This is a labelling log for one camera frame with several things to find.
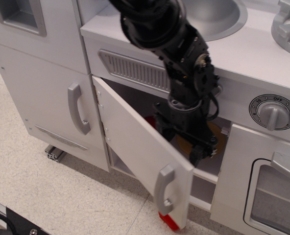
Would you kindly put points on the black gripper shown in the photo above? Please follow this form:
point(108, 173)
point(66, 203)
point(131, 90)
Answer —
point(189, 124)

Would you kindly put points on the white cabinet door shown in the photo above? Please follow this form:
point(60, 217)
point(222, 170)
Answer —
point(143, 150)

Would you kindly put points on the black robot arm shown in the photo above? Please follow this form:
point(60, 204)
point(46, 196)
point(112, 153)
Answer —
point(161, 26)

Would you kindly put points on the yellow toy plate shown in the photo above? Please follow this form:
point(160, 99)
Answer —
point(186, 147)

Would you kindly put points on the white oven door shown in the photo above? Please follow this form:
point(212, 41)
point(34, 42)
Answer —
point(251, 196)

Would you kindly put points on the red toy bell pepper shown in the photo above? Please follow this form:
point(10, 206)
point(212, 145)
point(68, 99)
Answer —
point(169, 221)

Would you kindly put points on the grey timer knob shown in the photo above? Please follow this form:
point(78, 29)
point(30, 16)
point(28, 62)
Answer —
point(274, 116)

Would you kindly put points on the grey vent grille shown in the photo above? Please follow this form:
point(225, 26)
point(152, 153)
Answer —
point(135, 70)

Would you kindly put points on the silver sink bowl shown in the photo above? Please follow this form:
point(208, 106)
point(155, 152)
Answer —
point(216, 19)

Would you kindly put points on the white toy kitchen unit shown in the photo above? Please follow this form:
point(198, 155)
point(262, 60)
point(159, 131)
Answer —
point(74, 197)

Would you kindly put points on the aluminium extrusion bar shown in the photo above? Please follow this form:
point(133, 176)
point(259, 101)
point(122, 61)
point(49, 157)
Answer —
point(54, 153)

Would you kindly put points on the white fridge door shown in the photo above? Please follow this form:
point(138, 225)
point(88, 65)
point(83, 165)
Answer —
point(39, 91)

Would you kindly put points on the grey cabinet door handle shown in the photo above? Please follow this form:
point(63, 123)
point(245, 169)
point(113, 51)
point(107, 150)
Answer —
point(165, 176)

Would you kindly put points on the grey oven door handle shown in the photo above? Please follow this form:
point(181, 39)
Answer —
point(281, 162)

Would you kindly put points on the grey fridge door handle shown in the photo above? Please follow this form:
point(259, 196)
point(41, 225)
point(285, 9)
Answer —
point(74, 94)

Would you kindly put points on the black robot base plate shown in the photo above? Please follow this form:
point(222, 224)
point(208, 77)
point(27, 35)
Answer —
point(22, 225)

